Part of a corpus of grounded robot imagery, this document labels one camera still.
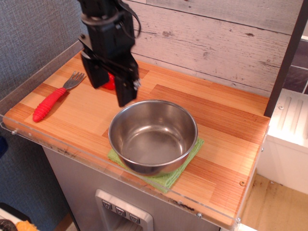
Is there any yellow object at corner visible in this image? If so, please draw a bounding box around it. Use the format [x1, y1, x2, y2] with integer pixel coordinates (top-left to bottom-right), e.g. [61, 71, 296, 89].
[16, 221, 38, 231]

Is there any dark right cabinet post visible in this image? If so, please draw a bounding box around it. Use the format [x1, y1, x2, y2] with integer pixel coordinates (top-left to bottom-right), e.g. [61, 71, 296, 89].
[264, 0, 308, 117]

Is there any stainless steel bowl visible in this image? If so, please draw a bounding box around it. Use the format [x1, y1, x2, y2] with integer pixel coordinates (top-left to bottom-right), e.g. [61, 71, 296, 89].
[108, 100, 198, 176]

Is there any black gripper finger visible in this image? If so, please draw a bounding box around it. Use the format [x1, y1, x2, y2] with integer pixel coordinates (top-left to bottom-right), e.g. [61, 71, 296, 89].
[115, 76, 138, 107]
[81, 53, 109, 89]

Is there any fork with red handle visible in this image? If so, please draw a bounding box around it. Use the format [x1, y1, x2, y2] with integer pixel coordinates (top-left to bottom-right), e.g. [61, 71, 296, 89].
[32, 71, 85, 122]

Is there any green folded towel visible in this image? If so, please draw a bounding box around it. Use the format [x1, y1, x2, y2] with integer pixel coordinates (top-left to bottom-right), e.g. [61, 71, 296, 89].
[107, 138, 205, 193]

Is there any red plastic bell pepper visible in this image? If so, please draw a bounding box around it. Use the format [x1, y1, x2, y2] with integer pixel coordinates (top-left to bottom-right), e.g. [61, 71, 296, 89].
[102, 73, 116, 90]

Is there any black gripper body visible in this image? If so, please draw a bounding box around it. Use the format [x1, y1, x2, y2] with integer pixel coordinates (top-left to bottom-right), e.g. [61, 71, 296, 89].
[79, 23, 140, 87]

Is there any silver dispenser panel with buttons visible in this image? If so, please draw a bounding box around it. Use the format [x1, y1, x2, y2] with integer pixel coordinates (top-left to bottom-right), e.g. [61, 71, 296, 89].
[95, 189, 154, 231]

